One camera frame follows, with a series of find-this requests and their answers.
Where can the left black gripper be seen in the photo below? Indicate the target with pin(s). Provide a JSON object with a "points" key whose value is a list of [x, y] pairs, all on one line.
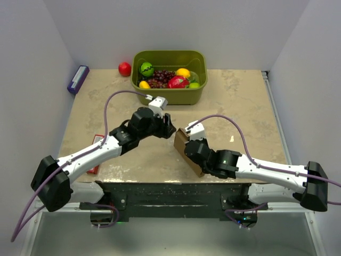
{"points": [[167, 132]]}

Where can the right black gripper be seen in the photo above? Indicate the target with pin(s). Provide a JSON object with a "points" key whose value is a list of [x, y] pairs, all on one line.
{"points": [[203, 141]]}

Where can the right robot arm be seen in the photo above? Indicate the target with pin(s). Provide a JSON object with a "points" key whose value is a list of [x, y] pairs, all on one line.
{"points": [[303, 184]]}

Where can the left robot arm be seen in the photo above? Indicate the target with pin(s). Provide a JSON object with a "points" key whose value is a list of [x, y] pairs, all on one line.
{"points": [[55, 179]]}

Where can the red flat box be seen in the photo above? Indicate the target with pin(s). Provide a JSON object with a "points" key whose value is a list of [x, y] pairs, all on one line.
{"points": [[94, 170]]}

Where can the purple flat box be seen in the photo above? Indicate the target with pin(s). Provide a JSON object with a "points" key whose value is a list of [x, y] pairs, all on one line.
{"points": [[78, 79]]}

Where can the red dragon fruit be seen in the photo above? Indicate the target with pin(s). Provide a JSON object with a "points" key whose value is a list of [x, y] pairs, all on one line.
{"points": [[178, 82]]}

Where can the purple grape bunch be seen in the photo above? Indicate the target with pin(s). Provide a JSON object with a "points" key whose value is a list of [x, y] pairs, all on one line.
{"points": [[160, 79]]}

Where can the green lime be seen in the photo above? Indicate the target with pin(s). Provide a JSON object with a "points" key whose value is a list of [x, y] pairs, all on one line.
{"points": [[194, 85]]}

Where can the small yellow fruit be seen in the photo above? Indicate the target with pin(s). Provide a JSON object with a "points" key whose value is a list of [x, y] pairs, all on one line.
{"points": [[144, 85]]}

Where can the yellow lemon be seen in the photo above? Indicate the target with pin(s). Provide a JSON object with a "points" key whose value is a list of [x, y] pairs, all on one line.
{"points": [[183, 72]]}

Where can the green striped ball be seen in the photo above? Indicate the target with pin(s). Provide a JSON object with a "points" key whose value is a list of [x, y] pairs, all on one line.
{"points": [[146, 69]]}

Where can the green plastic bin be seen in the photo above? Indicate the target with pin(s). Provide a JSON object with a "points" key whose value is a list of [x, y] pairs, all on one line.
{"points": [[172, 60]]}

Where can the red apple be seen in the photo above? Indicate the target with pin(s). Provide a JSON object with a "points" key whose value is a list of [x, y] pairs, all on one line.
{"points": [[124, 69]]}

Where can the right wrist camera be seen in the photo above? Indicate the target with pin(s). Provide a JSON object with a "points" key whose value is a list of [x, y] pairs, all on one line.
{"points": [[195, 130]]}

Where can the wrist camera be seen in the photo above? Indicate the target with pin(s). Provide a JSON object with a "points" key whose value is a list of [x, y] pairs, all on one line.
{"points": [[157, 105], [195, 130]]}

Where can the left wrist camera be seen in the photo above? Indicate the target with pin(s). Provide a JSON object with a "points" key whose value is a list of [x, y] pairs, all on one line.
{"points": [[157, 105]]}

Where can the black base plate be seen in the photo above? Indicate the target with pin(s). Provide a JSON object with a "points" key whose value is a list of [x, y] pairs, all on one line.
{"points": [[223, 201]]}

